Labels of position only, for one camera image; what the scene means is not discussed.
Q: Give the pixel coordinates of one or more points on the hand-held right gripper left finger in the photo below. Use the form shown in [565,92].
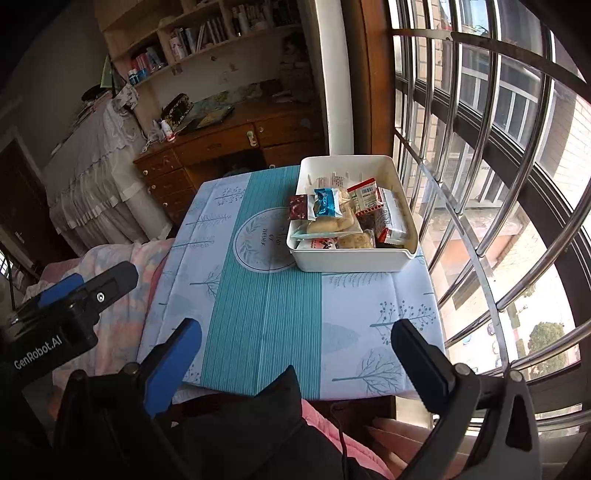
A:
[171,364]

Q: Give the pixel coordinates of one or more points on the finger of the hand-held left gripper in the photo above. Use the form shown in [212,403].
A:
[60,288]
[108,288]

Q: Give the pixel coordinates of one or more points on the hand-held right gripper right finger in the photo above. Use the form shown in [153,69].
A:
[415,355]

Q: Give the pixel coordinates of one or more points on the white plastic bin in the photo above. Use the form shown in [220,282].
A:
[351,261]

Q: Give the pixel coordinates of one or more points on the dark date packet red edges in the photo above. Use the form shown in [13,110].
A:
[388,221]

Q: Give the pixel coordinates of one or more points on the clear bread packet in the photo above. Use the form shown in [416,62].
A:
[330,225]

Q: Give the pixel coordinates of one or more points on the red white barcode snack packet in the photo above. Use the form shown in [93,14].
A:
[364,196]

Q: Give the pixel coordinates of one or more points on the blue snack packet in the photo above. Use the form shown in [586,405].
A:
[327,203]

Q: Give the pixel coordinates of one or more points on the dark small snack packet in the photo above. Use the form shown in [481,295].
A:
[298,207]

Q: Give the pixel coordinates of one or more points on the pink floral blanket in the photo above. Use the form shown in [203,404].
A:
[134,263]

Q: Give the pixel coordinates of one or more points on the beige wooden stool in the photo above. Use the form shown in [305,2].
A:
[401,438]

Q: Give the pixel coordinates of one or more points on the dark wooden cabinet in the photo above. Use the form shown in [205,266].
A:
[18,194]

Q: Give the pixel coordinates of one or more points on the white frilled cloth cover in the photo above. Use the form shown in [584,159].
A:
[92,184]

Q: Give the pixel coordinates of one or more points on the black jacket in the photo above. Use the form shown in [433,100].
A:
[258,429]

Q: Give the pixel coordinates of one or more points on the pink padded garment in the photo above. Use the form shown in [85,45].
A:
[360,457]

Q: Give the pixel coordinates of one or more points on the small white bottle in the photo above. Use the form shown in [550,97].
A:
[168,131]

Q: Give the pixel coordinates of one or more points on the brown wooden desk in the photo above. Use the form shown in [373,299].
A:
[207,147]

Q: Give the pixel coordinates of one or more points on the black patterned case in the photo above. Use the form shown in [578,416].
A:
[178,108]

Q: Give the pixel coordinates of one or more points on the patterned fabric pouch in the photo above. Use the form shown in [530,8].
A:
[125,96]

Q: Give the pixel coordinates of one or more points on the green child lock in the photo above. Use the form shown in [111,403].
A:
[252,137]

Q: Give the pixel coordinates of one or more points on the cluster of small bottles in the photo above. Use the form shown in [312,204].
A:
[150,60]

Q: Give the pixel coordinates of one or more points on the light wooden bookshelf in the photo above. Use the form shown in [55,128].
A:
[217,64]

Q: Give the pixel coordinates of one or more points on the brown wooden window trim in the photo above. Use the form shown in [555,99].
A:
[374,92]

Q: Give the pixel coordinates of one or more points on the row of books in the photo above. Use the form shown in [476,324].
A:
[203,34]

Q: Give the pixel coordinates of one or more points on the white vertical pipe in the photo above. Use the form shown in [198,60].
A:
[334,92]

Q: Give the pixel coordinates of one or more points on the doll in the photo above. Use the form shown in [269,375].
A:
[293,69]

